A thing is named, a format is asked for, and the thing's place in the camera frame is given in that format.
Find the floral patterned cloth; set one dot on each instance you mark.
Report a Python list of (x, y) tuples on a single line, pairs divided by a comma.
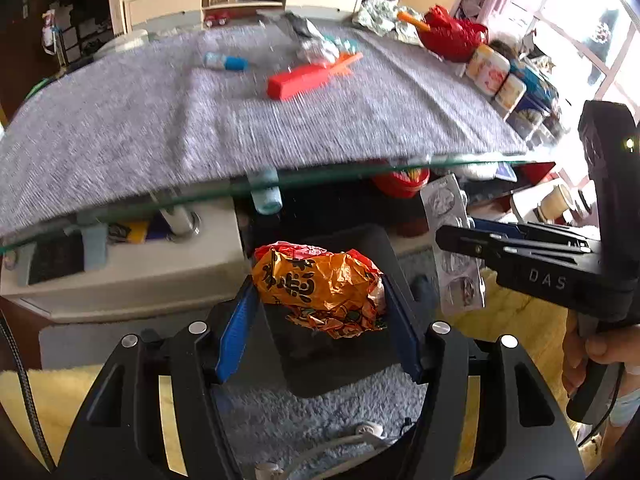
[(377, 17)]

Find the blue book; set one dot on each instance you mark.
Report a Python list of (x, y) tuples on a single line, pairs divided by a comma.
[(505, 172)]

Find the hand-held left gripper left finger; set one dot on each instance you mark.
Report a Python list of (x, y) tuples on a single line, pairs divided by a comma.
[(237, 332)]

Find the silver blister pack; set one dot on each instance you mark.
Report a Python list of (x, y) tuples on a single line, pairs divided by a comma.
[(452, 280)]

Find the glass top coffee table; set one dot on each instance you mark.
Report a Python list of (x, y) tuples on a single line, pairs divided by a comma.
[(150, 280)]

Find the white plastic bag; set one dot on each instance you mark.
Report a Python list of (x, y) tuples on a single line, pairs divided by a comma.
[(475, 171)]

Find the red rectangular box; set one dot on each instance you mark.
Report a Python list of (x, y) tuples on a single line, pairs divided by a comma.
[(297, 82)]

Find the grey shaggy rug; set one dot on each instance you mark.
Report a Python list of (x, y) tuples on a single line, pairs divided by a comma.
[(320, 410)]

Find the black trash bin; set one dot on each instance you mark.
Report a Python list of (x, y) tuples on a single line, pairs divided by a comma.
[(325, 365)]

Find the grey foil wrapper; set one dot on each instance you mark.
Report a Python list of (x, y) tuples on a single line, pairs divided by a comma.
[(300, 25)]

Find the red plastic bag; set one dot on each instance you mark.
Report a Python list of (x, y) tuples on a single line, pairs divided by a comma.
[(450, 35)]

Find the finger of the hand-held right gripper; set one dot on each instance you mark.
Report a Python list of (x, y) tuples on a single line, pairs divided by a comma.
[(495, 227), (480, 245)]

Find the blue tin box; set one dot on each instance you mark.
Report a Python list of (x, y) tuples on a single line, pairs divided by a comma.
[(537, 92)]

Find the orange plastic stick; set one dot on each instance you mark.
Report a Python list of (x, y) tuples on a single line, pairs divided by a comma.
[(345, 64)]

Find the wooden round container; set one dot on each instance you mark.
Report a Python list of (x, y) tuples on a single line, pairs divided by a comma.
[(557, 202)]

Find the grey tablecloth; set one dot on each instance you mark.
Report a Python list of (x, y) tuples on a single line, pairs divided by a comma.
[(150, 125)]

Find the white printed canister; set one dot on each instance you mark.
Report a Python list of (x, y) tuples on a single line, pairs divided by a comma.
[(487, 70), (510, 92)]

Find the cream cabinet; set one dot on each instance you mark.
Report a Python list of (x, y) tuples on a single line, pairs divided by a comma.
[(165, 5)]

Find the small blue white bottle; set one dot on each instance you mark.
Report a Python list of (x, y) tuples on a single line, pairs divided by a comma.
[(227, 62)]

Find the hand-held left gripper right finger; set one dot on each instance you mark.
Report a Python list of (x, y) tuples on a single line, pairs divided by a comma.
[(404, 332)]

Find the person's right hand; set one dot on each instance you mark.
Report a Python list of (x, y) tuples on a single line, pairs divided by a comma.
[(610, 350)]

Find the white spray bottle teal cap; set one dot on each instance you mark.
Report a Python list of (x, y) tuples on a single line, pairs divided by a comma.
[(265, 192)]

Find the orange snack wrapper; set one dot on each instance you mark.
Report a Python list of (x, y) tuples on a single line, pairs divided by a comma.
[(320, 285)]

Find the red cartoon tin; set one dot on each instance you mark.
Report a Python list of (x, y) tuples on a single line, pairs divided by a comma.
[(400, 185)]

